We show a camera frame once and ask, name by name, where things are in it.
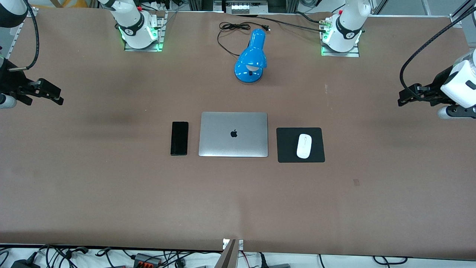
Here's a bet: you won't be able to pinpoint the perforated metal strip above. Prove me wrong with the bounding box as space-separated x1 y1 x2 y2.
7 7 39 57

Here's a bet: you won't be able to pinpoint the black lamp power cord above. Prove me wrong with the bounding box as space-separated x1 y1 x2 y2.
217 22 271 57

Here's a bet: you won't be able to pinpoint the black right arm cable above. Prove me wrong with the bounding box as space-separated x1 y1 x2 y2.
8 0 40 71

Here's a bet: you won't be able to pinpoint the silver laptop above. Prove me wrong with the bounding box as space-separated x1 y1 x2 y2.
198 112 268 158

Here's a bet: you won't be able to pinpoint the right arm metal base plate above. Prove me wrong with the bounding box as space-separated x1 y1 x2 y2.
124 11 164 52

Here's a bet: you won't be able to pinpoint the black smartphone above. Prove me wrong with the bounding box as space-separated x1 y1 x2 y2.
170 121 189 156

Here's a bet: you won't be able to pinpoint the small metal bracket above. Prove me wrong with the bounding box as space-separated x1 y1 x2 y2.
222 238 244 250

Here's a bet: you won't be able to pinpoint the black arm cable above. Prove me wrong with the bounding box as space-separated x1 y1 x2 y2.
399 11 476 102
8 0 40 71

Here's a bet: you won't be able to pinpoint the blue desk lamp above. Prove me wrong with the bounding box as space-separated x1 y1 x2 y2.
234 28 268 84

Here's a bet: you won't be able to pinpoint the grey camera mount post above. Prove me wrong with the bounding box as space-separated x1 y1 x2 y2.
214 239 237 268

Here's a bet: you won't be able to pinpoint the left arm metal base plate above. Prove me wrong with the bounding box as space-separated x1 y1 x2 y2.
321 17 360 58

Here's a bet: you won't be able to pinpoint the black power adapter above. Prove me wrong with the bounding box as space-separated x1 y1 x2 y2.
10 259 41 268

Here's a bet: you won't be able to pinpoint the thick black base cable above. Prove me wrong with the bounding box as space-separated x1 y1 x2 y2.
238 13 328 34

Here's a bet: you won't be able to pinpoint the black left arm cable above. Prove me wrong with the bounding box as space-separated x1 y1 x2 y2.
399 11 476 102

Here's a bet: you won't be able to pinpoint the white computer mouse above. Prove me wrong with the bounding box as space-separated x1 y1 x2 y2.
296 134 312 159

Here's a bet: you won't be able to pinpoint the aluminium profile rail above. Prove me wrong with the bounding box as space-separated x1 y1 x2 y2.
449 0 476 29

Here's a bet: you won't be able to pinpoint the grey power strip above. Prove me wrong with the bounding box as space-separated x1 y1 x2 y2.
230 2 258 15

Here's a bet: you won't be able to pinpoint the black connector block orange levers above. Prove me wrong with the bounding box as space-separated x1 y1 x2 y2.
133 253 161 268

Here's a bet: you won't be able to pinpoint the black mouse pad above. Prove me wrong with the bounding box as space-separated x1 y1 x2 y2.
276 127 325 163

